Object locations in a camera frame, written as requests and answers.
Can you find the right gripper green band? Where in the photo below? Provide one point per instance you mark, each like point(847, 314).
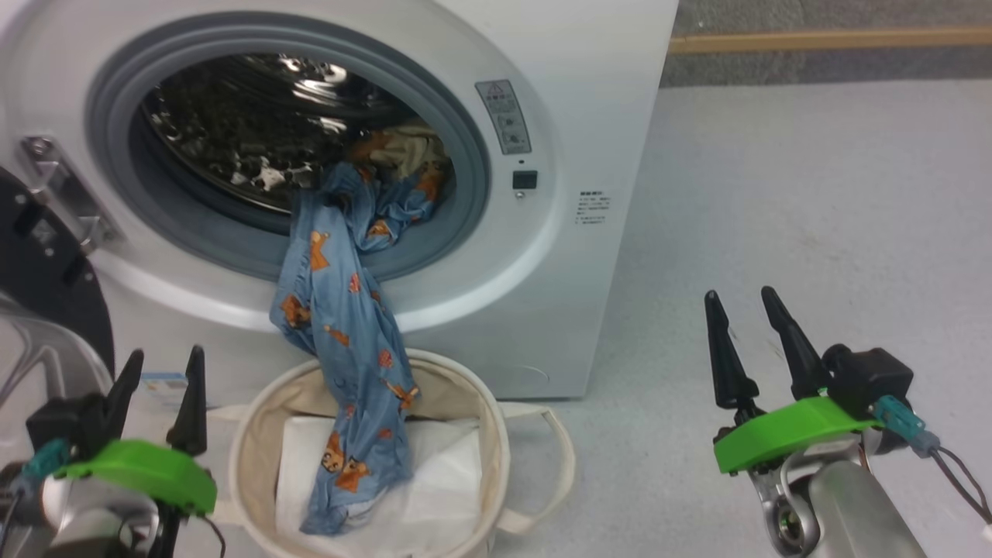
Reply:
point(790, 434)

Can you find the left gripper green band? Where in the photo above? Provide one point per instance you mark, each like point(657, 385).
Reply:
point(139, 473)

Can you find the round black glass machine door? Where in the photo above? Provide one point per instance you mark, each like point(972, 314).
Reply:
point(46, 287)

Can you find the blue garment with orange print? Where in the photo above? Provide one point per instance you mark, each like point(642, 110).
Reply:
point(341, 325)

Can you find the cream beige garment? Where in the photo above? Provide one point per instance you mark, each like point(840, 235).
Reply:
point(403, 151)

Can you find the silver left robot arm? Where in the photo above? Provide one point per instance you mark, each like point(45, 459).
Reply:
point(93, 549)

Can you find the cream canvas laundry basket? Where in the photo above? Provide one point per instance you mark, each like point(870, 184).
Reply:
point(256, 465)

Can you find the metal door hinge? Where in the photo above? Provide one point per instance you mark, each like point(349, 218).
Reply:
point(66, 194)

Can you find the steel washing drum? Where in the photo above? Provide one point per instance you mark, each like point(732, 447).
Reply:
point(232, 116)

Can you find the black door latch socket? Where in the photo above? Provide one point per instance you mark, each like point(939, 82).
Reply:
point(525, 180)

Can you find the white front-load washing machine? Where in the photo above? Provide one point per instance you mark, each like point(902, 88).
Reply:
point(581, 116)

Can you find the grey rubber door gasket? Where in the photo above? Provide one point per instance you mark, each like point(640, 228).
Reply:
point(465, 155)

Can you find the blue energy label sticker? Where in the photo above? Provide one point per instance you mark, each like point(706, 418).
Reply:
point(164, 391)

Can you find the clear sticker with black text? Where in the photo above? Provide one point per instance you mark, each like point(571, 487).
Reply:
point(593, 208)

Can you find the white folded cloth liner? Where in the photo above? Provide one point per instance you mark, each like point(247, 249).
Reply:
point(442, 496)

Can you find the grey warning label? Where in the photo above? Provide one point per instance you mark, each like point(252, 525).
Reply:
point(504, 116)

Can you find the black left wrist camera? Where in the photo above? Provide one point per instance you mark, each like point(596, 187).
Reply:
point(66, 422)

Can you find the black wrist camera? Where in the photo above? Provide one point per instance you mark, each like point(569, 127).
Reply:
point(66, 422)
point(872, 376)

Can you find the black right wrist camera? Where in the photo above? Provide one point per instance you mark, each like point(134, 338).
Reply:
point(872, 376)

